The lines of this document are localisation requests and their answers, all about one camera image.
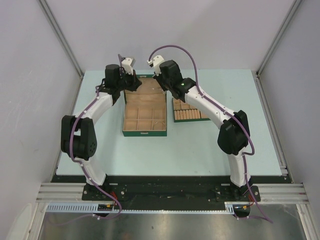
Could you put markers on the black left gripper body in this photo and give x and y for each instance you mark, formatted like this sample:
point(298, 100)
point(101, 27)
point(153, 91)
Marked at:
point(126, 81)

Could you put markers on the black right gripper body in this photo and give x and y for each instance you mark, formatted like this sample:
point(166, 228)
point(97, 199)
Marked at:
point(164, 84)

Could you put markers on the green jewelry box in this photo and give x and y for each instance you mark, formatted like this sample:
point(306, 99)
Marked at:
point(145, 110)

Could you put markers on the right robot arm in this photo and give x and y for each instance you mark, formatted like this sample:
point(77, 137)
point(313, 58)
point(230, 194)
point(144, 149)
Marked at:
point(234, 133)

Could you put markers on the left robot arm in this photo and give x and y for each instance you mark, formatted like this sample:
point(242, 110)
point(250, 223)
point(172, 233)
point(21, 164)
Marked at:
point(78, 136)

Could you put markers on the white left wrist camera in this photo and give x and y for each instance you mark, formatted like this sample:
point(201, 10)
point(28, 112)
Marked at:
point(127, 64)

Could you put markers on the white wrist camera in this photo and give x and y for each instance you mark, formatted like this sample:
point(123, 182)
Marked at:
point(127, 64)
point(155, 63)

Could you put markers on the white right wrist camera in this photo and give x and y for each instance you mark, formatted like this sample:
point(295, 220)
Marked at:
point(155, 63)

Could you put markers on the aluminium frame post left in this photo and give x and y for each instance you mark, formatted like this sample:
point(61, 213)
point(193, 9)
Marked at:
point(54, 24)

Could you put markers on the aluminium frame post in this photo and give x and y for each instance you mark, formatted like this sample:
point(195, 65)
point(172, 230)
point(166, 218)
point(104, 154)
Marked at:
point(54, 24)
point(288, 19)

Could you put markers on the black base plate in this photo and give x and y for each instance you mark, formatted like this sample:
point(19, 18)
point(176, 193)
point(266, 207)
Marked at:
point(174, 191)

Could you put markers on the aluminium front rail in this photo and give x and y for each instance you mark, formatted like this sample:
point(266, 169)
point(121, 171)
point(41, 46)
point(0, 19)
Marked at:
point(60, 193)

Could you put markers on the slotted cable duct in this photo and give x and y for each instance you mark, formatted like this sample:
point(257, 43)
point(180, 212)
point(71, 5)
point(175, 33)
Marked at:
point(103, 208)

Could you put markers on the aluminium frame post right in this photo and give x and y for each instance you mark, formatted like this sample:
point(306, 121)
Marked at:
point(288, 19)

